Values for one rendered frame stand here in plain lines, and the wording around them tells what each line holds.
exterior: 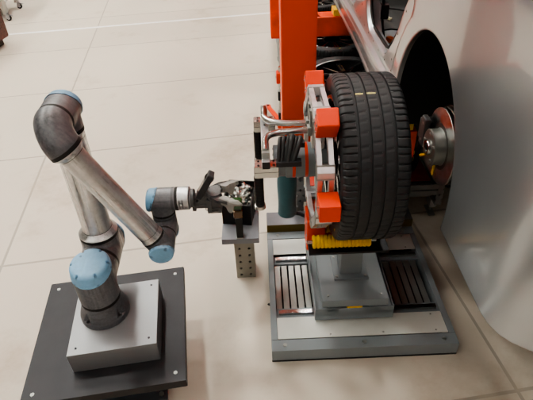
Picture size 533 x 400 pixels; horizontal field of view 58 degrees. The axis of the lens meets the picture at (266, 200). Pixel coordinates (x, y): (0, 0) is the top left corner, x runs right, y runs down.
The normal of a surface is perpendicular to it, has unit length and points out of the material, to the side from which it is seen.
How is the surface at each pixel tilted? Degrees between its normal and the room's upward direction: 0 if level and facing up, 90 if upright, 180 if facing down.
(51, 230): 0
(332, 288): 0
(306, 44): 90
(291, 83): 90
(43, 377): 0
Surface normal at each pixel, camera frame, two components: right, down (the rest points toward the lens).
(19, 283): -0.04, -0.79
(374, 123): -0.01, -0.26
